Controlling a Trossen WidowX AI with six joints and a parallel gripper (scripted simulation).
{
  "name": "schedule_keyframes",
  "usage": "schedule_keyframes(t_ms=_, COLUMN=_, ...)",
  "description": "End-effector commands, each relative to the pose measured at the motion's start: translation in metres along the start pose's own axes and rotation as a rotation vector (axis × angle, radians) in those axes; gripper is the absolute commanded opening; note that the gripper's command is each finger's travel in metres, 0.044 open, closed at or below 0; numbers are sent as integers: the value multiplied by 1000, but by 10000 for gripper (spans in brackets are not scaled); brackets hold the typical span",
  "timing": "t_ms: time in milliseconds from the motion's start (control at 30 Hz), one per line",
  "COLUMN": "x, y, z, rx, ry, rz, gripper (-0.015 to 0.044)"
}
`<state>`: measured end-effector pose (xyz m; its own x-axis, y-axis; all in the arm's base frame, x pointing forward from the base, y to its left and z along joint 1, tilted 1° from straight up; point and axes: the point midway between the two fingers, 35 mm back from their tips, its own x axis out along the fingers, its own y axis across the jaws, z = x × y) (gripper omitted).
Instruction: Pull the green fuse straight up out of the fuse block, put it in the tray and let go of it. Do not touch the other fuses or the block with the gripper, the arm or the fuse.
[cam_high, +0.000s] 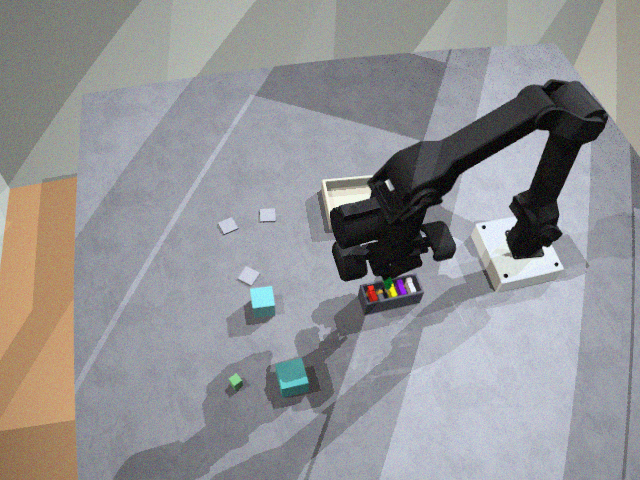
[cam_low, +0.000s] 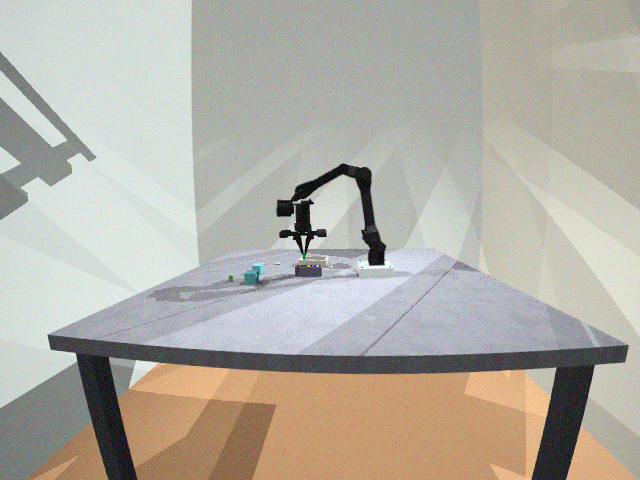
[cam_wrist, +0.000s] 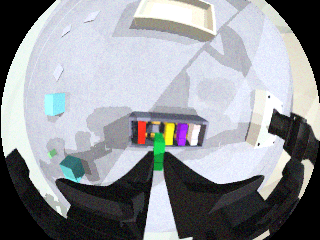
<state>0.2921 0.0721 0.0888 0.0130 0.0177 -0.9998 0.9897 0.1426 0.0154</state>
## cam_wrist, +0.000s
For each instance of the small green block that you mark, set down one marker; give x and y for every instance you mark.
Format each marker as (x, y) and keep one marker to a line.
(159, 149)
(52, 153)

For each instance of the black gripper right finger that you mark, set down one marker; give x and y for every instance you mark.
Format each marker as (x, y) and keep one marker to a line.
(194, 198)

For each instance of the light blue block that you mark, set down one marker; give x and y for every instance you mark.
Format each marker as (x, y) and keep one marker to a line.
(54, 104)

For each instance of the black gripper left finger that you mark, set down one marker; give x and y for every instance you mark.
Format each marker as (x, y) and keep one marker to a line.
(125, 200)

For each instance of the light blue cube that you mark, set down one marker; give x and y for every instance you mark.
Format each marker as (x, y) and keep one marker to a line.
(72, 168)

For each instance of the yellow fuse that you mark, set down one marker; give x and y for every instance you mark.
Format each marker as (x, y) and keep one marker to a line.
(168, 129)

